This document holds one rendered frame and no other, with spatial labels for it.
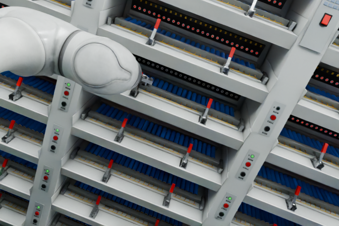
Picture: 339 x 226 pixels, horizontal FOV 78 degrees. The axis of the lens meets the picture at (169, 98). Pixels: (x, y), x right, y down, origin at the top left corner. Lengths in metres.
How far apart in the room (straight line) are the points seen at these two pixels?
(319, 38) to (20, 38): 0.75
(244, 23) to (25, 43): 0.58
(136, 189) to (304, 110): 0.69
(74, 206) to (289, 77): 0.98
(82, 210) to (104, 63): 0.83
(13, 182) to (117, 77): 0.90
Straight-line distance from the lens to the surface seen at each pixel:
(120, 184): 0.95
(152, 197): 0.94
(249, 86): 0.74
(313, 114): 0.84
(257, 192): 0.94
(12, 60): 0.41
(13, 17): 0.45
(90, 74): 0.36
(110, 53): 0.36
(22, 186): 1.17
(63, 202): 1.11
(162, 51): 0.71
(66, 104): 0.86
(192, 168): 0.85
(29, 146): 1.06
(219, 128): 0.78
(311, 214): 1.06
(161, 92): 0.79
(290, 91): 0.78
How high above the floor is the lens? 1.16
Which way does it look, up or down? 15 degrees down
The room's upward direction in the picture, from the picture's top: 21 degrees clockwise
